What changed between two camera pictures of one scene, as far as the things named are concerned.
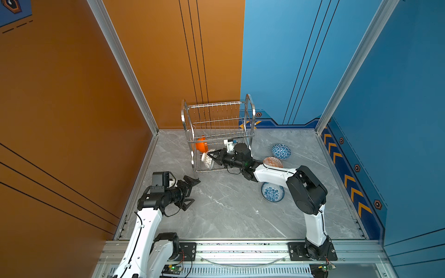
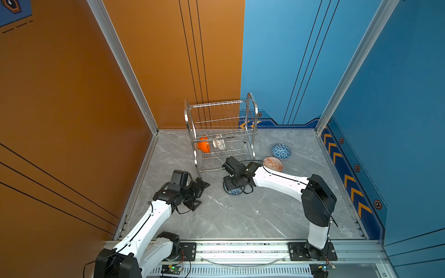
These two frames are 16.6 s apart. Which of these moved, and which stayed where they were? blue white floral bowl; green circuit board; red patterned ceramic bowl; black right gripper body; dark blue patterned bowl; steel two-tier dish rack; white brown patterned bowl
Moved: black right gripper body; white brown patterned bowl; blue white floral bowl
Stayed: red patterned ceramic bowl; green circuit board; steel two-tier dish rack; dark blue patterned bowl
